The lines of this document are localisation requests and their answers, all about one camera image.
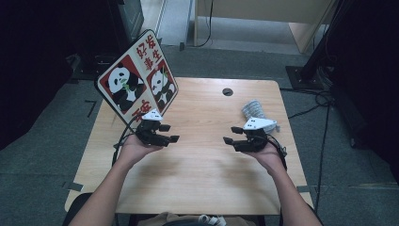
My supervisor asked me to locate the black hanging cable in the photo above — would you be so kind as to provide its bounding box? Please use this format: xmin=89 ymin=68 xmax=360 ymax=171
xmin=194 ymin=0 xmax=215 ymax=49

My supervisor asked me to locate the left hand-held gripper cable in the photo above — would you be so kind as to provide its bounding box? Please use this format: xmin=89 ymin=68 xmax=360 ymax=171
xmin=111 ymin=117 xmax=140 ymax=168

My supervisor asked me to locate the looped black floor cable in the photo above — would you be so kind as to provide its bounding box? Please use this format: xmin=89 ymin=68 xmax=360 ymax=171
xmin=279 ymin=88 xmax=334 ymax=121

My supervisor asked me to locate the long black floor cable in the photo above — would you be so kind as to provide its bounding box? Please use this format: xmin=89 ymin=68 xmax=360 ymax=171
xmin=313 ymin=103 xmax=332 ymax=215

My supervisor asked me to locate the black cabinet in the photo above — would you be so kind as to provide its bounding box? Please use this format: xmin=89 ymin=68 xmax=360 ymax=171
xmin=107 ymin=0 xmax=145 ymax=55

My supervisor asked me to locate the dark curtain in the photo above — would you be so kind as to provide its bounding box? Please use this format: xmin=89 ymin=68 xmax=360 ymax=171
xmin=326 ymin=0 xmax=399 ymax=185
xmin=0 ymin=0 xmax=126 ymax=152

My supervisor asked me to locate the thin black floor cable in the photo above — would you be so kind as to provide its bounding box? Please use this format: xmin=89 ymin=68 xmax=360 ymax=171
xmin=93 ymin=54 xmax=120 ymax=65

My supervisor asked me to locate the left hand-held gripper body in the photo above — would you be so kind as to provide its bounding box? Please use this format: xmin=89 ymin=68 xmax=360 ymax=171
xmin=135 ymin=107 xmax=172 ymax=148

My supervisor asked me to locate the person's right hand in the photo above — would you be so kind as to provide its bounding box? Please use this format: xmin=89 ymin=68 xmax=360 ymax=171
xmin=247 ymin=140 xmax=288 ymax=177

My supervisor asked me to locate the person's left hand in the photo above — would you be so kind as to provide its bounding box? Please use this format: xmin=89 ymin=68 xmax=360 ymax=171
xmin=117 ymin=134 xmax=164 ymax=170

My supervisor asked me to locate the panda picture board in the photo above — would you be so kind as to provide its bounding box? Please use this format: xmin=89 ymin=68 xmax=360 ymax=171
xmin=94 ymin=28 xmax=179 ymax=126

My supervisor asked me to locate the light wooden cabinet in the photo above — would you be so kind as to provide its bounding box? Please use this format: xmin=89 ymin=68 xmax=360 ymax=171
xmin=192 ymin=0 xmax=338 ymax=55

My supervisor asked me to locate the black flat stand base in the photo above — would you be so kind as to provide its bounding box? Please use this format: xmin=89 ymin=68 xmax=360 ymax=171
xmin=70 ymin=53 xmax=109 ymax=82

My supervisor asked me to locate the white drawstring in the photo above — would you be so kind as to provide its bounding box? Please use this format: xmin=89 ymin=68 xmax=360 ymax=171
xmin=199 ymin=214 xmax=229 ymax=226

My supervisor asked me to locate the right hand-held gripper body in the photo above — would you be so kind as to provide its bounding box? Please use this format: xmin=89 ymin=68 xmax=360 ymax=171
xmin=233 ymin=116 xmax=279 ymax=153

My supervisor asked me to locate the grey knitted cloth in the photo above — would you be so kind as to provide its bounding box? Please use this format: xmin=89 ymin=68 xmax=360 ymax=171
xmin=241 ymin=99 xmax=281 ymax=134

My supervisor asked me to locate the black metal stand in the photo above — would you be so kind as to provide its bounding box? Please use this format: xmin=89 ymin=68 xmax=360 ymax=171
xmin=285 ymin=0 xmax=349 ymax=91

